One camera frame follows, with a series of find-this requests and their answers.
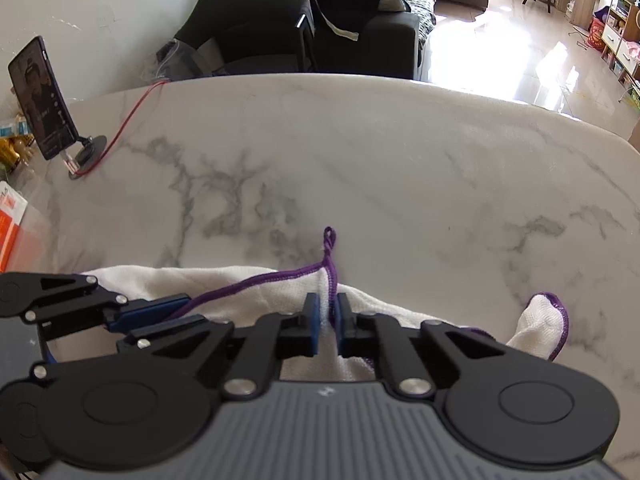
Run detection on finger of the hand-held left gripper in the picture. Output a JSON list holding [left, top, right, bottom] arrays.
[[20, 272, 193, 335], [31, 313, 209, 381]]

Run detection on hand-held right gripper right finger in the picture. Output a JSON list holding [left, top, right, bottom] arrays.
[[337, 292, 503, 401]]

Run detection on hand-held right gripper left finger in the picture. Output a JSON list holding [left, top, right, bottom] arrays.
[[150, 292, 321, 402]]

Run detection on white towel with purple edge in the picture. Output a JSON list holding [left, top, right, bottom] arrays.
[[82, 226, 571, 383]]

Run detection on orange box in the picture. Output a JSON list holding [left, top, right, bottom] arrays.
[[0, 182, 28, 271]]

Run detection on black round phone stand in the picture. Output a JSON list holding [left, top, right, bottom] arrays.
[[66, 135, 109, 179]]

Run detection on black smartphone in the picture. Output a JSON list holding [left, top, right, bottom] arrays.
[[8, 36, 77, 161]]

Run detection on clear plastic bag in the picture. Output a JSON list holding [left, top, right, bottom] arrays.
[[141, 37, 213, 82]]

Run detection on dark grey sofa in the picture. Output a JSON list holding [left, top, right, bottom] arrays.
[[300, 0, 437, 82]]

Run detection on black dining chair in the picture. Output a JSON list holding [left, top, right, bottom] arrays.
[[174, 0, 317, 81]]

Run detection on patterned sofa blanket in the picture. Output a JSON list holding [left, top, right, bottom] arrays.
[[372, 0, 448, 45]]

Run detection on red bag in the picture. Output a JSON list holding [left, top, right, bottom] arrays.
[[585, 17, 609, 52]]

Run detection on white drawer cabinet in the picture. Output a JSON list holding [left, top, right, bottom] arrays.
[[600, 4, 640, 92]]

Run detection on red charging cable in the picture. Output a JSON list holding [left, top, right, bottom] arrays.
[[75, 80, 170, 179]]

